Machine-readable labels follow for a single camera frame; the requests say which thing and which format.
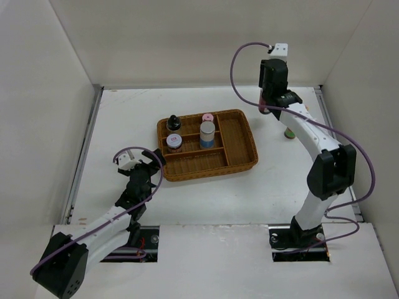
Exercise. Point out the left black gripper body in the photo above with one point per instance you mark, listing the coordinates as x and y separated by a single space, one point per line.
148 167

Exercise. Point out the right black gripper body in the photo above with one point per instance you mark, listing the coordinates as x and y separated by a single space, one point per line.
262 83

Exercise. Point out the white lid spice jar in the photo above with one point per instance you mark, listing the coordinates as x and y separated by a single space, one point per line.
174 143

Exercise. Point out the tall dark sauce bottle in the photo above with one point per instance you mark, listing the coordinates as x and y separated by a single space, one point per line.
262 105

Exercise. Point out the black cap spice bottle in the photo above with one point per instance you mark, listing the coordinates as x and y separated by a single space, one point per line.
173 124

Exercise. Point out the white jar silver lid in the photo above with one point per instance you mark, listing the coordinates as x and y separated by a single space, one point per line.
207 131

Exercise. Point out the green bottle yellow cap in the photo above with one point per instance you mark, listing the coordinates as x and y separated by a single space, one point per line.
288 133

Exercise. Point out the pink cap spice jar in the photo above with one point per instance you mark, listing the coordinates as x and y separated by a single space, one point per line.
207 117

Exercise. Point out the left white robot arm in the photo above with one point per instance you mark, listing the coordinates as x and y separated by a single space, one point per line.
113 237

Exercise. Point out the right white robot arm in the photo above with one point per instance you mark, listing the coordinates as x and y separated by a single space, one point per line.
333 164

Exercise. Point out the brown wicker divided tray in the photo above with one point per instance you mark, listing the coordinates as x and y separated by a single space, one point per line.
234 147

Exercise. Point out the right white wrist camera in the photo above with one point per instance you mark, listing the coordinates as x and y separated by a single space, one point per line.
279 51

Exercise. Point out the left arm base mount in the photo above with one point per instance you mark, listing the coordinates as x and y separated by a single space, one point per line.
142 247

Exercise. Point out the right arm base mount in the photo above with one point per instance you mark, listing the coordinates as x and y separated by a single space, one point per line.
286 247

